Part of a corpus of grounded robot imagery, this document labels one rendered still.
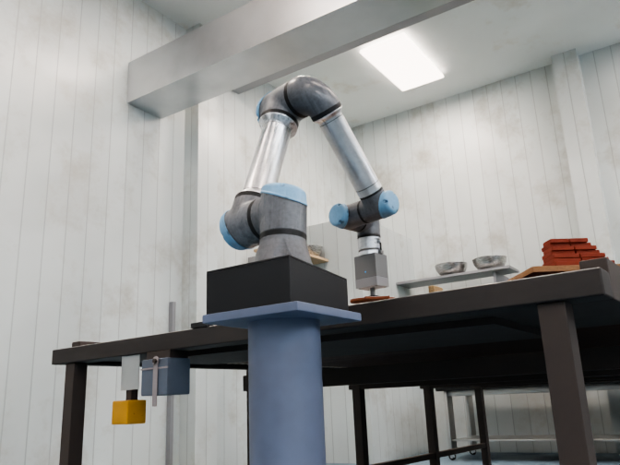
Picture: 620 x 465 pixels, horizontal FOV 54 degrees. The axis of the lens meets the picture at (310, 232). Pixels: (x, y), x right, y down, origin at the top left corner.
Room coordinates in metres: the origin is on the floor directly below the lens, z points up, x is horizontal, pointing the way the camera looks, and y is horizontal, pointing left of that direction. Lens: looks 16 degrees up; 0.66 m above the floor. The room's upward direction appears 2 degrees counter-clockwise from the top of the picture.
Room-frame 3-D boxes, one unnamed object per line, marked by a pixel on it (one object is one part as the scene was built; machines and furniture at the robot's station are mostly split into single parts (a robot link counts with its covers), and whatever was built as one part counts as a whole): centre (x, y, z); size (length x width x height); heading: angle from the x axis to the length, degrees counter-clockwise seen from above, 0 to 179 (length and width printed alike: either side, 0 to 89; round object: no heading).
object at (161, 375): (2.11, 0.51, 0.77); 0.14 x 0.11 x 0.18; 53
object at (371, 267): (1.90, -0.20, 1.06); 0.10 x 0.09 x 0.16; 138
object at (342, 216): (1.81, -0.13, 1.22); 0.11 x 0.11 x 0.08; 45
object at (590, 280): (1.90, 0.21, 0.89); 2.08 x 0.09 x 0.06; 53
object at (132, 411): (2.22, 0.66, 0.74); 0.09 x 0.08 x 0.24; 53
